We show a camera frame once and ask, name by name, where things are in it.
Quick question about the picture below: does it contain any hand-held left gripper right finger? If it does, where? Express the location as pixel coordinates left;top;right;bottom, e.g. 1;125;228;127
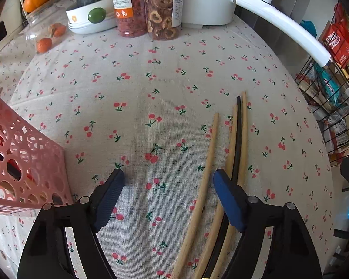
213;169;317;279

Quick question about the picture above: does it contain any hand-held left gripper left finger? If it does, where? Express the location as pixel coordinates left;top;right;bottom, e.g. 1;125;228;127
17;169;125;279

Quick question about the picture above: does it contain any light wooden chopstick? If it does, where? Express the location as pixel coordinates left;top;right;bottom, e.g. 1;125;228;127
170;113;219;279
192;104;238;279
214;91;249;279

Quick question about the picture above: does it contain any dark chopstick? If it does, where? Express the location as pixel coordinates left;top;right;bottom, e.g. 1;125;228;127
204;96;242;279

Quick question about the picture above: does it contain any pink perforated plastic basket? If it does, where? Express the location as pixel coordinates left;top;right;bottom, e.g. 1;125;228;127
0;89;74;217

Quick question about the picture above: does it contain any teal snack packet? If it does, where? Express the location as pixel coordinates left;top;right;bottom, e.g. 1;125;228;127
314;64;342;108

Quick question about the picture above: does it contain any cherry print tablecloth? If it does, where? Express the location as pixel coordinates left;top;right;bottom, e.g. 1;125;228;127
0;14;338;279

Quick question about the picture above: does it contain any red snack packet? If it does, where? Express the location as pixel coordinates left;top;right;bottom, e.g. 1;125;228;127
321;3;349;67

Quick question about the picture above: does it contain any small orange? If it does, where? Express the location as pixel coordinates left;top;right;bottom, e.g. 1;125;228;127
36;38;53;53
50;23;67;37

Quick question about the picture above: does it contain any white flower print bowl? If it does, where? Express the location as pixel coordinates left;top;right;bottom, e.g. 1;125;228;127
65;0;117;34

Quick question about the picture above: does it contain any goji berry jar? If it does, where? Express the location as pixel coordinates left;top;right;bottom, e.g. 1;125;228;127
111;0;148;38

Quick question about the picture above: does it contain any clear glass jar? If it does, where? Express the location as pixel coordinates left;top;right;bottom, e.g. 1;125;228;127
25;0;76;54

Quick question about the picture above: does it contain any white electric pot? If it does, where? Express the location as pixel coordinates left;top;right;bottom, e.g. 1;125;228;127
180;0;335;68

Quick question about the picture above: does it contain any black wire rack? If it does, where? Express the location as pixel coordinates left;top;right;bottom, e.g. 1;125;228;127
294;3;349;169

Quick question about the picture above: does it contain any dried fruit ring jar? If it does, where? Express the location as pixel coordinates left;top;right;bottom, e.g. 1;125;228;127
143;0;183;40

